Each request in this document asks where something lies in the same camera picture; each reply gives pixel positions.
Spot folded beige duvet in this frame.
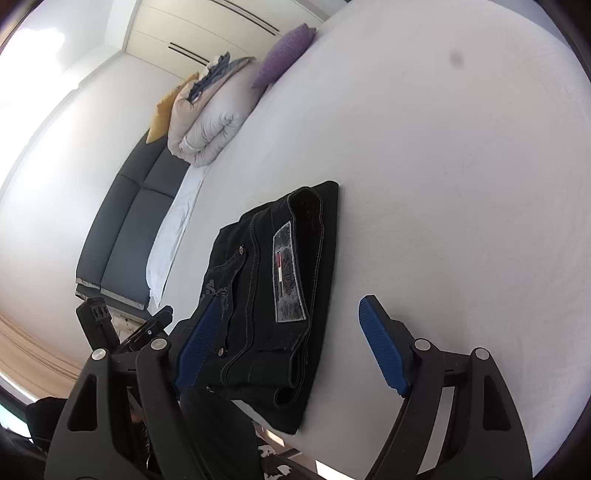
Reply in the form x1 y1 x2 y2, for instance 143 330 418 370
167 58 269 168

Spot grey padded headboard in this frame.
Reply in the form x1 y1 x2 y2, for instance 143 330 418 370
75 134 190 311

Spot cow print rug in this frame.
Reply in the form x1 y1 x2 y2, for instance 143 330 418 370
256 440 296 480

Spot folded blue grey cloth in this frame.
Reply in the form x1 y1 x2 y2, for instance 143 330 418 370
191 52 256 102

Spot white bed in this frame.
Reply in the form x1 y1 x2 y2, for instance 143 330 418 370
145 0 591 480

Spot white wardrobe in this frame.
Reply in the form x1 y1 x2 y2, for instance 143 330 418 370
124 0 345 88

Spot black denim pants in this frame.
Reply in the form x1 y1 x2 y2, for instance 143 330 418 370
199 181 340 435

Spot purple pillow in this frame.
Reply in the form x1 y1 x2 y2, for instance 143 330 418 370
252 23 317 89

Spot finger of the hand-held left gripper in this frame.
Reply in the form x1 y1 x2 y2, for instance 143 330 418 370
113 305 175 354
76 298 116 352

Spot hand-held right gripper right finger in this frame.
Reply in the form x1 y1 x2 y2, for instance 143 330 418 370
359 295 532 480

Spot yellow pillow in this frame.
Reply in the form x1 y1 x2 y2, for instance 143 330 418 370
146 74 199 144

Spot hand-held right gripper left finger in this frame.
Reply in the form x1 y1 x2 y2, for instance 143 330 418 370
44 295 226 480

